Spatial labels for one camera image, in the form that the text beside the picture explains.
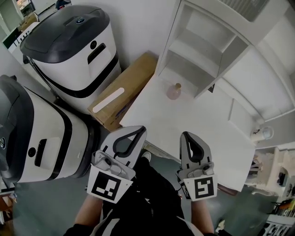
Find yellow and black tool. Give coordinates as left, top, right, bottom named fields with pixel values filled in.
left=271, top=198, right=295, bottom=212

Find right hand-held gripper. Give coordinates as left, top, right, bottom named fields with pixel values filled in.
left=176, top=131, right=218, bottom=201

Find person's black trousers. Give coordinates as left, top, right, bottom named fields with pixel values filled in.
left=100, top=156, right=185, bottom=233

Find white paper cup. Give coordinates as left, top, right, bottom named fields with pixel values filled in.
left=250, top=126, right=275, bottom=143

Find white robot with black lid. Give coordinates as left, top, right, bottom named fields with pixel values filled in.
left=19, top=4, right=122, bottom=115
left=0, top=74, right=101, bottom=185

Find person's black and white top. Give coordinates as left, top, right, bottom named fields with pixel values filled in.
left=62, top=208, right=199, bottom=236

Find small pink container gold cap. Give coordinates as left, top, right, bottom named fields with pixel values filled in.
left=166, top=83, right=183, bottom=100

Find brown wooden stool seat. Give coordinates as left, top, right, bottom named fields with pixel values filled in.
left=217, top=183, right=238, bottom=197

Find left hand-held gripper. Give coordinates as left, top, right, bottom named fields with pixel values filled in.
left=87, top=125, right=148, bottom=205

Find small brown cardboard box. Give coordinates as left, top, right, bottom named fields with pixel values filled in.
left=18, top=12, right=39, bottom=32

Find white cluttered storage rack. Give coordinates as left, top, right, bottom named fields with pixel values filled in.
left=245, top=144, right=295, bottom=198

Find white open shelf unit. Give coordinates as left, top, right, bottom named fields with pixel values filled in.
left=156, top=0, right=252, bottom=100

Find person's left forearm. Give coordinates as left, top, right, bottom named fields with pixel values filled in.
left=74, top=195, right=105, bottom=229

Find person's right forearm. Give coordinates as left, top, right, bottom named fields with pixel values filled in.
left=189, top=199, right=215, bottom=235

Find long brown cardboard box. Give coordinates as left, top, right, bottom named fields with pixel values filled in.
left=87, top=51, right=160, bottom=132

